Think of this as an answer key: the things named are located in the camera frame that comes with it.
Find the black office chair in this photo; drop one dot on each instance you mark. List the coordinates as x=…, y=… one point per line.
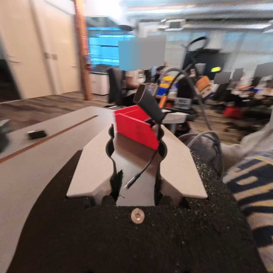
x=116, y=85

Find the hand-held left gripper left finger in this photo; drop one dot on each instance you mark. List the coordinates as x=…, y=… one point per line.
x=91, y=170

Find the grey navy printed sweatshirt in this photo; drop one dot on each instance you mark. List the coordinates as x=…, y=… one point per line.
x=251, y=192

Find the person's right forearm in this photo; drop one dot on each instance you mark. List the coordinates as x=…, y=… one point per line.
x=198, y=153

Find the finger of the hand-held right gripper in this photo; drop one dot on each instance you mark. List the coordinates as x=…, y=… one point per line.
x=177, y=118

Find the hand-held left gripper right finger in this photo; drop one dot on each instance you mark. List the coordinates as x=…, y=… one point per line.
x=181, y=170

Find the small black box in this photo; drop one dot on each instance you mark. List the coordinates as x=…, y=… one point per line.
x=37, y=134

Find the red plastic bin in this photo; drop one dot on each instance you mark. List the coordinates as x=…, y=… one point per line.
x=134, y=130

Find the dark grey usb-c adapter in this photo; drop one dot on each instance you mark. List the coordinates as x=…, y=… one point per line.
x=149, y=106

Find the white double door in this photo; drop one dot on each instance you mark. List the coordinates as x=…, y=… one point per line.
x=55, y=53

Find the white cabinet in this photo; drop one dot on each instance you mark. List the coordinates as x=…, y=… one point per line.
x=100, y=85

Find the wooden column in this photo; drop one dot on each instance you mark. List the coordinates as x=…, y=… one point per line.
x=82, y=53

